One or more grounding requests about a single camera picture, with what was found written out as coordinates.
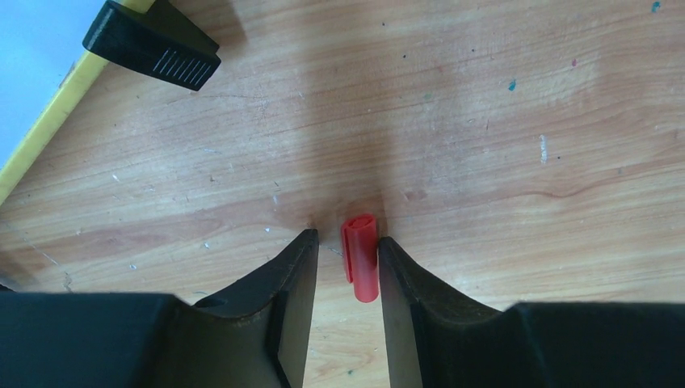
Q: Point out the red marker cap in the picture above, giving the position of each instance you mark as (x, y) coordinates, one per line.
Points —
(359, 240)

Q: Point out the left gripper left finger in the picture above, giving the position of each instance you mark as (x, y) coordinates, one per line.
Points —
(253, 333)

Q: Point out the yellow framed whiteboard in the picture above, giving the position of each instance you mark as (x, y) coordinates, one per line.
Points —
(53, 51)

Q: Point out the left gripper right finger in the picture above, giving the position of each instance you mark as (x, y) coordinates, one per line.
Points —
(437, 336)

